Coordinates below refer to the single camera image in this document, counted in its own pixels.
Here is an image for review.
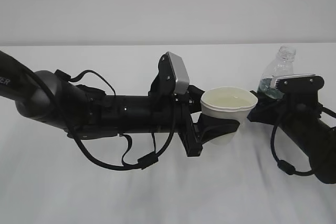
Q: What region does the black left camera cable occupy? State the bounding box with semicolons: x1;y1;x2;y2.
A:
15;63;176;171

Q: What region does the clear green-label water bottle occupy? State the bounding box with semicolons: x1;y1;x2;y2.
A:
256;45;298;100

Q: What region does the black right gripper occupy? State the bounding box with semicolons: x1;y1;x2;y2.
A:
248;90;322;130

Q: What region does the black camera cable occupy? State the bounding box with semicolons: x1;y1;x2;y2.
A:
270;105;336;176
15;63;176;171

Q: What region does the black right camera cable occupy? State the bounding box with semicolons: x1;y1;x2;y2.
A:
270;105;336;176

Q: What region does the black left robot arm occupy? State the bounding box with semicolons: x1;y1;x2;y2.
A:
1;52;239;156

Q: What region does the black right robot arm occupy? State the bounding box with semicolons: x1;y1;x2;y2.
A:
247;91;335;184

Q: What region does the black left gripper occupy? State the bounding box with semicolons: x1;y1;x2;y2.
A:
173;85;240;157

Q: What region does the white paper cup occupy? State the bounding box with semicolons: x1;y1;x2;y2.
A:
200;86;259;146

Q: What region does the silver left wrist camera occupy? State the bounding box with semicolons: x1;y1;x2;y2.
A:
150;51;190;96

